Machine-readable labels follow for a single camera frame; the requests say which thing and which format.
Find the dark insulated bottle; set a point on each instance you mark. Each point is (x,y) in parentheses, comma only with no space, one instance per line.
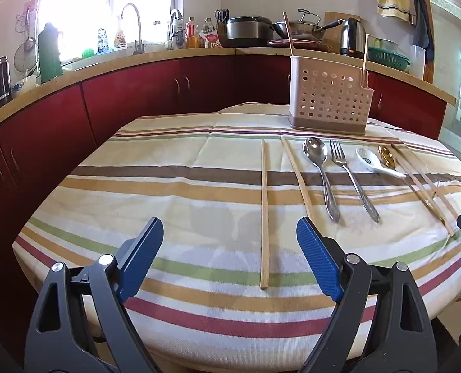
(2,81)

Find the gold metal spoon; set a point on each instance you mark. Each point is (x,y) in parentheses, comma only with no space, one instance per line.
(385,154)

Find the blue label detergent bottle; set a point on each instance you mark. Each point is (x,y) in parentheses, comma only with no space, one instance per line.
(103,42)

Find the metal sink faucet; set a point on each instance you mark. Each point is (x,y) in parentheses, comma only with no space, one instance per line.
(137,27)

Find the knife block with scissors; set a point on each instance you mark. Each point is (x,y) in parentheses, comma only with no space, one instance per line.
(222,31)

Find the wooden kitchen counter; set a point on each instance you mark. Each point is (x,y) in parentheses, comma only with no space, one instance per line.
(118,62)

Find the bowl in basket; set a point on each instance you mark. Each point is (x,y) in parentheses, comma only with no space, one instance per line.
(386,44)

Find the wooden chopstick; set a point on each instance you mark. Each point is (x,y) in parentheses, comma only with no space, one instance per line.
(365,52)
(297,178)
(424,180)
(288,35)
(264,221)
(434,209)

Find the dark rice cooker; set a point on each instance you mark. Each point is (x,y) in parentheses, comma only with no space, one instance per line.
(250,31)

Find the white plastic cup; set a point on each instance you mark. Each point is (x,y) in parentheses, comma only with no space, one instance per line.
(417,62)

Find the green sponge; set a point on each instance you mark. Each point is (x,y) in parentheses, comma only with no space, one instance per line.
(88,53)

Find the kitchen window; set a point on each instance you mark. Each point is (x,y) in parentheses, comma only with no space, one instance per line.
(90,4)

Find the hanging metal strainer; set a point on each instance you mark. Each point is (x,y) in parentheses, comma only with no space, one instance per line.
(24,54)

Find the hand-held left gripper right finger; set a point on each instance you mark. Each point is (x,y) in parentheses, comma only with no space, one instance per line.
(318,258)

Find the red kitchen cabinets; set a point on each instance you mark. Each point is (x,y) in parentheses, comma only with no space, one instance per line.
(137,93)

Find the white patterned bowl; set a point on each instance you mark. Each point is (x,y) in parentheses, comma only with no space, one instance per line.
(24,85)

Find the silver metal fork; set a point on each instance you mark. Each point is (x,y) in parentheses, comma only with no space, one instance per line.
(354,184)

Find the metal wok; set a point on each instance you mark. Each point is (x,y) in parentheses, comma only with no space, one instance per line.
(300,29)

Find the dark hanging apron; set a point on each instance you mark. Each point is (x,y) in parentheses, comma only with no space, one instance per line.
(422,27)

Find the silver metal spoon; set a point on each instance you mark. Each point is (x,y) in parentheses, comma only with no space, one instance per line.
(315,151)

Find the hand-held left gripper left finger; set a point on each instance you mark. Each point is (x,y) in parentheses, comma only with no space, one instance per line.
(137,258)

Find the steel electric kettle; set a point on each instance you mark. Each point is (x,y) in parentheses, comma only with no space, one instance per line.
(353,39)

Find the green plastic basket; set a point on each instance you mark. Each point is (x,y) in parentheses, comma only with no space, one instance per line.
(389,61)

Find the small clear bottle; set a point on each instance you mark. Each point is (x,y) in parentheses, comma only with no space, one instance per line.
(208,24)

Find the beige perforated utensil holder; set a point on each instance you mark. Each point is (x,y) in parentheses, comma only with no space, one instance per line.
(327,97)

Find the white pump bottle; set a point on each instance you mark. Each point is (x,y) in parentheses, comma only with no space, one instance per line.
(177,27)

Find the red induction stove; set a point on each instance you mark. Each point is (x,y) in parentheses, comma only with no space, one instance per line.
(312,44)

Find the striped tablecloth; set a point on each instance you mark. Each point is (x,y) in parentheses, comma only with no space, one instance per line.
(176,202)

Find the red white seasoning packet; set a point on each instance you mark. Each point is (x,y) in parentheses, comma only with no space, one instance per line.
(211,39)

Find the orange label detergent bottle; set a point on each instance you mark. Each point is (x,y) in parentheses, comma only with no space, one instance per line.
(120,37)

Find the red label oil bottle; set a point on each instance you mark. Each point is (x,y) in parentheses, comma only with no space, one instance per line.
(192,33)

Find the white ceramic spoon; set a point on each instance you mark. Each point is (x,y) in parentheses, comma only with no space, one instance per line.
(366,159)

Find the green thermos jug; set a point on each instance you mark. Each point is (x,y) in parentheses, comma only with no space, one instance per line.
(50,54)

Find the wooden cutting board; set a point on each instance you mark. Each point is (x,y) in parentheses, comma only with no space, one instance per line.
(333,21)

